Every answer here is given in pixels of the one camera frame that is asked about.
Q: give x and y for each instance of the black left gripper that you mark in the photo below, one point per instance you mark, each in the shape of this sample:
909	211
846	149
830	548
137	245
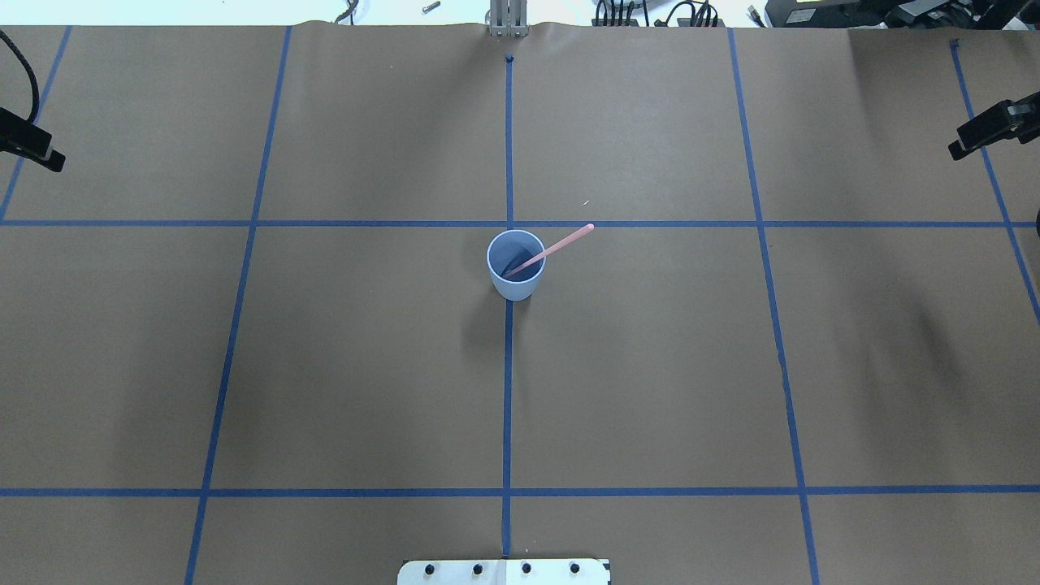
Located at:
24	143

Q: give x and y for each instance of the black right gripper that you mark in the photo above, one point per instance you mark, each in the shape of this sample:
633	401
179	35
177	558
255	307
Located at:
1001	130

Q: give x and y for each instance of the pink chopstick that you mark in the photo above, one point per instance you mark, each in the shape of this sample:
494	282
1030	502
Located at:
561	244

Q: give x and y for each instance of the light blue cup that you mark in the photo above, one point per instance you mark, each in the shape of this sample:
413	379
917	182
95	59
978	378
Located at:
505	256

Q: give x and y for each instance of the brown paper table mat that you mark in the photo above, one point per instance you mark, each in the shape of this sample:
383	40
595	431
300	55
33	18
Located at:
249	334

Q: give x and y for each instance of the black power strip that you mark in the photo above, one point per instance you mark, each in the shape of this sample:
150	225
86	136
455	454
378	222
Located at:
658	14

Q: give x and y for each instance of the aluminium frame post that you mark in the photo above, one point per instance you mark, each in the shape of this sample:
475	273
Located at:
508	19

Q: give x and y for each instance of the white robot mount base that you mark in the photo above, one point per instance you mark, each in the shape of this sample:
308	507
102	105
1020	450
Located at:
506	571

